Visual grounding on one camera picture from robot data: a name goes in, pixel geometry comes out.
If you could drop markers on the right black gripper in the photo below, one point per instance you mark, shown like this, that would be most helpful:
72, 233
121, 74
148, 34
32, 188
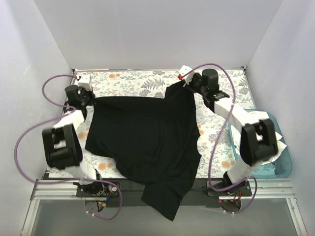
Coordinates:
191, 81

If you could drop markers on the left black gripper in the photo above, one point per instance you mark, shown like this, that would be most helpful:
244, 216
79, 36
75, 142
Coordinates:
86, 97

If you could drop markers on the black t shirt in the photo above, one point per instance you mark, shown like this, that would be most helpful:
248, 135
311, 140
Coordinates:
153, 142

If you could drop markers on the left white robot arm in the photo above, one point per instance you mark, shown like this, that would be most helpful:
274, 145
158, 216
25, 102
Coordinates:
61, 144

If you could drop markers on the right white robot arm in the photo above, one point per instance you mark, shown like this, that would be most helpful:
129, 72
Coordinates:
258, 138

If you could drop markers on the floral patterned table mat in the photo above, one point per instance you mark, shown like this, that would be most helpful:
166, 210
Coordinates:
154, 84

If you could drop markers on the white t shirt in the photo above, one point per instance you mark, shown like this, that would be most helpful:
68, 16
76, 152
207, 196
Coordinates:
236, 137

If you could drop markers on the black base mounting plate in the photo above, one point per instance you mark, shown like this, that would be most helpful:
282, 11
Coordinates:
200, 194

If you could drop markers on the teal plastic bin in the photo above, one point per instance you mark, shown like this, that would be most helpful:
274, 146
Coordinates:
282, 167

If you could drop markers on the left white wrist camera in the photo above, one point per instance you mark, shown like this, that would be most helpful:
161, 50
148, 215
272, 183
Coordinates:
84, 81

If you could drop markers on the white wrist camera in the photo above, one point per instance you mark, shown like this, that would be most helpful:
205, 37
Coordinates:
186, 72
84, 81

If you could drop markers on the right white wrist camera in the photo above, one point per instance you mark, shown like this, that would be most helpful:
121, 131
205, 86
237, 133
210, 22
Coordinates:
186, 72

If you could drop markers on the aluminium frame rail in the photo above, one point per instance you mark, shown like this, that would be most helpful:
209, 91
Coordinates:
64, 210

